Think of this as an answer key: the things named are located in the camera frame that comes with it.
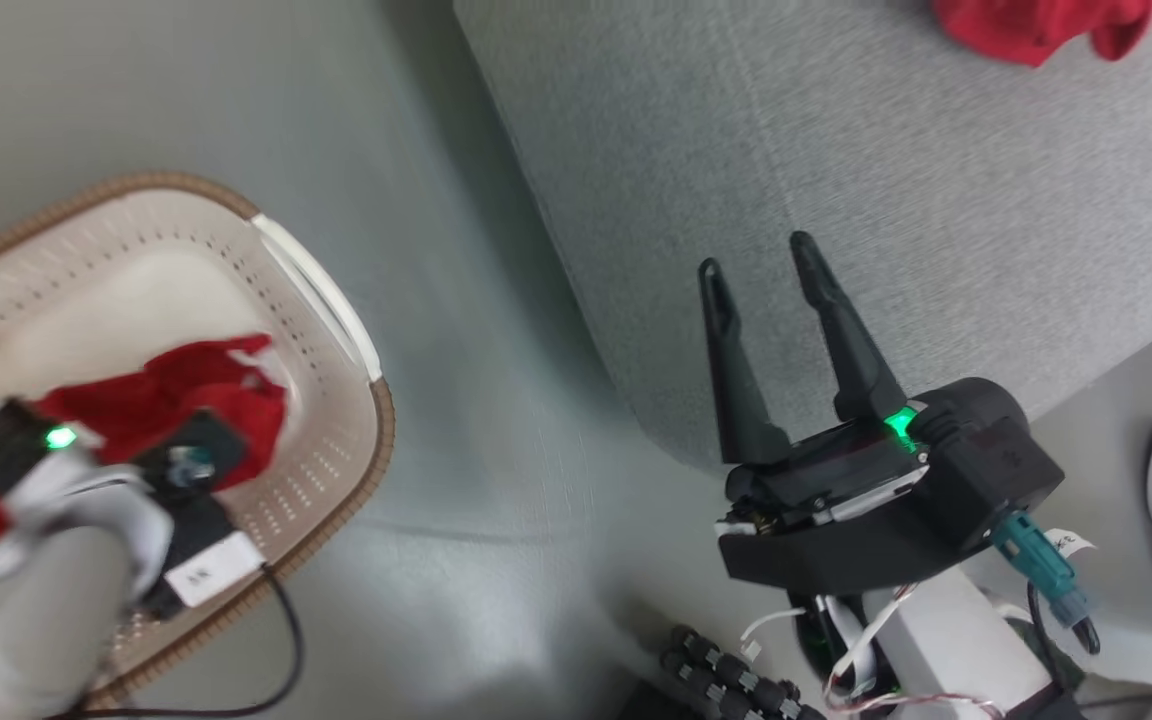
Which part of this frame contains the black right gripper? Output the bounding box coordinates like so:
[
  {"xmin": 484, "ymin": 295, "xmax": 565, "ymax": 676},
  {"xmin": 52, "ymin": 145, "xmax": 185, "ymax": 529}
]
[{"xmin": 697, "ymin": 231, "xmax": 992, "ymax": 594}]

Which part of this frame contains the cream perforated laundry basket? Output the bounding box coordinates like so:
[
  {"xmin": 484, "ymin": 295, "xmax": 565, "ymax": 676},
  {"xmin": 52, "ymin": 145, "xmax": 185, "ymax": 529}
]
[{"xmin": 0, "ymin": 172, "xmax": 397, "ymax": 712}]

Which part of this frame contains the small white connector label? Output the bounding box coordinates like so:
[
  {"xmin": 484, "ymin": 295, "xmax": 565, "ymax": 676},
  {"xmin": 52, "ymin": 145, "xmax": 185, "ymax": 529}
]
[{"xmin": 1042, "ymin": 527, "xmax": 1098, "ymax": 561}]

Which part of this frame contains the grey fabric sofa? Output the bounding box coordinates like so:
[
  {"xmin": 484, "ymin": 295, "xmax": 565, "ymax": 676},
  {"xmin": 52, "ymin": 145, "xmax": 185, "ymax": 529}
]
[{"xmin": 453, "ymin": 0, "xmax": 1152, "ymax": 477}]

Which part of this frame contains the black ribbed cable conduit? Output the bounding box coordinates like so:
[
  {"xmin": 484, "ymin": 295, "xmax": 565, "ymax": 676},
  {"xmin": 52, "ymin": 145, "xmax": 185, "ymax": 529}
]
[{"xmin": 660, "ymin": 625, "xmax": 829, "ymax": 720}]

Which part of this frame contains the red and white garment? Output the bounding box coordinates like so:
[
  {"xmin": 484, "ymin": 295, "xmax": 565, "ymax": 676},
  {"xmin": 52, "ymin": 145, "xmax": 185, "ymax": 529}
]
[{"xmin": 0, "ymin": 334, "xmax": 289, "ymax": 577}]

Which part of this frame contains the white cable label tag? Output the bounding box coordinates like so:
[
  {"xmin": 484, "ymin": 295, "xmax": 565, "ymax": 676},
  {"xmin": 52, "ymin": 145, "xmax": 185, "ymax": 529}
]
[{"xmin": 163, "ymin": 531, "xmax": 268, "ymax": 609}]

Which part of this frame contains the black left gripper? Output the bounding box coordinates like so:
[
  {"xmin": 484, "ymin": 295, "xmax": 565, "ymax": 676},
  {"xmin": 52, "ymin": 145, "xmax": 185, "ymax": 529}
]
[{"xmin": 0, "ymin": 397, "xmax": 79, "ymax": 497}]

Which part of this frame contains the plain red garment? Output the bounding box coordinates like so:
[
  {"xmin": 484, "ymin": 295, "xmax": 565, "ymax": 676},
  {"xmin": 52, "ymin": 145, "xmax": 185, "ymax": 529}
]
[{"xmin": 931, "ymin": 0, "xmax": 1152, "ymax": 69}]

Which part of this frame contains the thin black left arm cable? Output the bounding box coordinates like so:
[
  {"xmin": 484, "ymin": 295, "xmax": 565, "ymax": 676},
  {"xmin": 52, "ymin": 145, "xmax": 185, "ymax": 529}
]
[{"xmin": 44, "ymin": 562, "xmax": 306, "ymax": 720}]

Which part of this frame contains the white flat ribbon cable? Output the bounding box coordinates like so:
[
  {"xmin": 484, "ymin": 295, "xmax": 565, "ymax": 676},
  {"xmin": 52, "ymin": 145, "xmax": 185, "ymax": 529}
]
[{"xmin": 736, "ymin": 588, "xmax": 923, "ymax": 703}]

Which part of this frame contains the teal cable connector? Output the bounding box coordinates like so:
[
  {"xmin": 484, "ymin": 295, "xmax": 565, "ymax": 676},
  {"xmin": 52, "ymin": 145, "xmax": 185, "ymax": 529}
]
[{"xmin": 991, "ymin": 509, "xmax": 1093, "ymax": 627}]

